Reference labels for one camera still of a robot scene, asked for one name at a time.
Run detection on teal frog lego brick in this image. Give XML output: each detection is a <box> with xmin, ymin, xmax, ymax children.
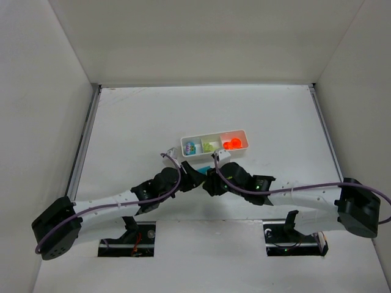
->
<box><xmin>185</xmin><ymin>142</ymin><xmax>196</xmax><ymax>156</ymax></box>

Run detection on orange lego pieces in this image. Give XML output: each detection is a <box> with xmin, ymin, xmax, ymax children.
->
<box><xmin>223</xmin><ymin>142</ymin><xmax>235</xmax><ymax>150</ymax></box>

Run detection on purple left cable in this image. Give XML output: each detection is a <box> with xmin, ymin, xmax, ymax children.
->
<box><xmin>35</xmin><ymin>152</ymin><xmax>183</xmax><ymax>255</ymax></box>

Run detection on white divided plastic tray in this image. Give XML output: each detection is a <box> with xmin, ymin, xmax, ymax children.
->
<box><xmin>180</xmin><ymin>129</ymin><xmax>249</xmax><ymax>161</ymax></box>

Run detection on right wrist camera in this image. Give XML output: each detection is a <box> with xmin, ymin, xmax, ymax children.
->
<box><xmin>212</xmin><ymin>149</ymin><xmax>231</xmax><ymax>164</ymax></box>

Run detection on purple cable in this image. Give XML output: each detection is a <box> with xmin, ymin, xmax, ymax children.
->
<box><xmin>35</xmin><ymin>152</ymin><xmax>183</xmax><ymax>255</ymax></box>
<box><xmin>213</xmin><ymin>154</ymin><xmax>391</xmax><ymax>225</ymax></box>

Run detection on orange round lego dish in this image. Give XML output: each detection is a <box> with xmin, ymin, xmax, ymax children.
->
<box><xmin>229</xmin><ymin>138</ymin><xmax>242</xmax><ymax>149</ymax></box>

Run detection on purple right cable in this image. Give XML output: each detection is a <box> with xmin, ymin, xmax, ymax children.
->
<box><xmin>213</xmin><ymin>154</ymin><xmax>391</xmax><ymax>225</ymax></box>

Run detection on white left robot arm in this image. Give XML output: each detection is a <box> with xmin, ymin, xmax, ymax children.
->
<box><xmin>31</xmin><ymin>161</ymin><xmax>206</xmax><ymax>261</ymax></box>

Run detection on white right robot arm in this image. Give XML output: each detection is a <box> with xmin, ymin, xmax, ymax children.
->
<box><xmin>202</xmin><ymin>162</ymin><xmax>381</xmax><ymax>238</ymax></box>

